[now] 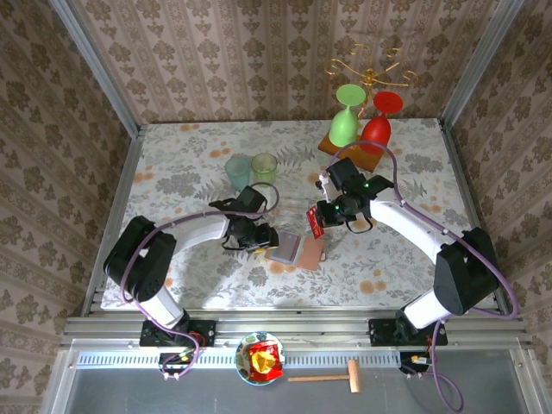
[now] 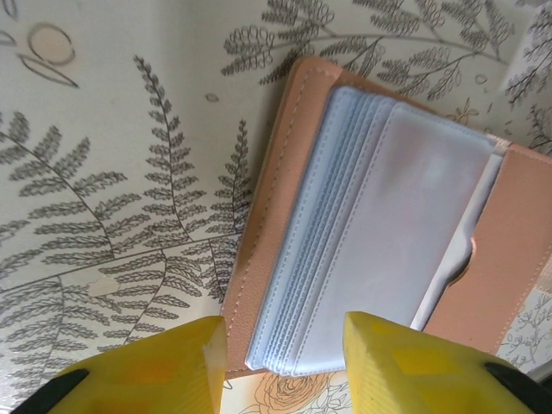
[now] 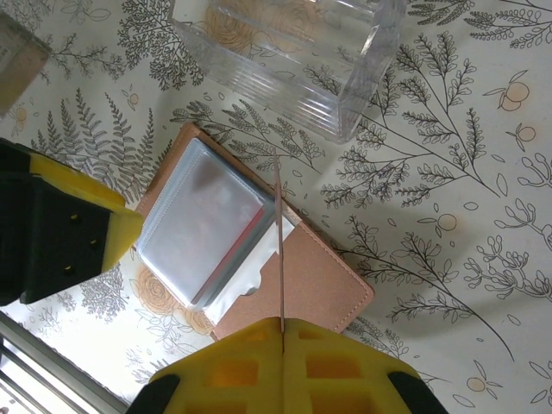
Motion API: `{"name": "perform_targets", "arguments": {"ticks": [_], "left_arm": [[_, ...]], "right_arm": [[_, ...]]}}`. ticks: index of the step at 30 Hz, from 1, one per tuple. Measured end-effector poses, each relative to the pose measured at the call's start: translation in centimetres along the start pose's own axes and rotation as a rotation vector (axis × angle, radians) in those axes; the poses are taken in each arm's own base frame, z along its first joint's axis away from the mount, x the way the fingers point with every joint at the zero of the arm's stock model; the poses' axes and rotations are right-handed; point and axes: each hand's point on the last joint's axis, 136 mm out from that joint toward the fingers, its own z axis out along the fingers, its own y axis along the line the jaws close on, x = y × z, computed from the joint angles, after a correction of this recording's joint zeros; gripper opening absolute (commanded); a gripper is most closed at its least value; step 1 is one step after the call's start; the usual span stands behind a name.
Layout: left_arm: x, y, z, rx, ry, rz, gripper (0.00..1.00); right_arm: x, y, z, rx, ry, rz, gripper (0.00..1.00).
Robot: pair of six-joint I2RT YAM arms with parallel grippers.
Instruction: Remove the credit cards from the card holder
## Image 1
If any aluminium table side rail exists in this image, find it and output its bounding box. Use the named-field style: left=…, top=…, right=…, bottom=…
left=80, top=129, right=146, bottom=318
left=437, top=119, right=521, bottom=315

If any patterned ceramic plate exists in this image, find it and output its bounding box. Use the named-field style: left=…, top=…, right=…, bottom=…
left=235, top=330, right=287, bottom=387

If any aluminium frame cross rail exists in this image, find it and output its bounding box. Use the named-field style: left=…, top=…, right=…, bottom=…
left=63, top=308, right=532, bottom=351

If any small wooden mallet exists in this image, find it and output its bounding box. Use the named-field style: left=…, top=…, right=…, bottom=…
left=286, top=358, right=362, bottom=394

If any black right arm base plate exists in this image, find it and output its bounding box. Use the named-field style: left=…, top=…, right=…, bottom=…
left=368, top=317, right=449, bottom=347

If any green plastic wine glass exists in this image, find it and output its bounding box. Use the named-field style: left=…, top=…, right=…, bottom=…
left=328, top=83, right=366, bottom=148

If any gold wire rack wooden base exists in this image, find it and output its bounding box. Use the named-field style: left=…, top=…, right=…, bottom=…
left=317, top=42, right=420, bottom=174

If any red snack bag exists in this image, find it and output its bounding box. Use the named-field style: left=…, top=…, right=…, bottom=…
left=246, top=339, right=285, bottom=383

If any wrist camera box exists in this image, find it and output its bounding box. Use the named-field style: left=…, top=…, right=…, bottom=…
left=317, top=157, right=360, bottom=203
left=236, top=185, right=267, bottom=213

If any grey metal shelf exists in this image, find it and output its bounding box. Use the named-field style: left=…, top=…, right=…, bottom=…
left=41, top=340, right=552, bottom=414

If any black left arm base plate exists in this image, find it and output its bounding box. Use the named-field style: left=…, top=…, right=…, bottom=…
left=140, top=319, right=217, bottom=348

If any white slotted cable duct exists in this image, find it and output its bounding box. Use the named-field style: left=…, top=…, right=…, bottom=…
left=76, top=351, right=405, bottom=370

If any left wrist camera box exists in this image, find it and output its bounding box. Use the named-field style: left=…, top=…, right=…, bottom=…
left=236, top=185, right=267, bottom=213

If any red credit card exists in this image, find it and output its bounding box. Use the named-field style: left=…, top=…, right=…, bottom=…
left=305, top=204, right=326, bottom=240

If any black connector block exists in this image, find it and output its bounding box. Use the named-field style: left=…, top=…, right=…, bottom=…
left=398, top=351, right=433, bottom=375
left=158, top=352, right=194, bottom=375

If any pink leather card holder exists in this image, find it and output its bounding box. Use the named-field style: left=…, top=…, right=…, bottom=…
left=264, top=230, right=327, bottom=273

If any red plastic wine glass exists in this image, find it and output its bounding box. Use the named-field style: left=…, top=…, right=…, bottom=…
left=358, top=90, right=405, bottom=156

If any green translucent plastic cup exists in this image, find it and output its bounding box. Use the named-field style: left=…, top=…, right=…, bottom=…
left=250, top=152, right=279, bottom=189

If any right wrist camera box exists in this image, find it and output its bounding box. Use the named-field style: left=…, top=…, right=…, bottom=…
left=317, top=157, right=360, bottom=203

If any aluminium frame post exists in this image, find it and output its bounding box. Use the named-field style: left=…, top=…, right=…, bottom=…
left=48, top=0, right=142, bottom=138
left=440, top=0, right=526, bottom=129

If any blue translucent plastic cup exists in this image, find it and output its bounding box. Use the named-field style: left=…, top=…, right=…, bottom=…
left=223, top=154, right=254, bottom=192

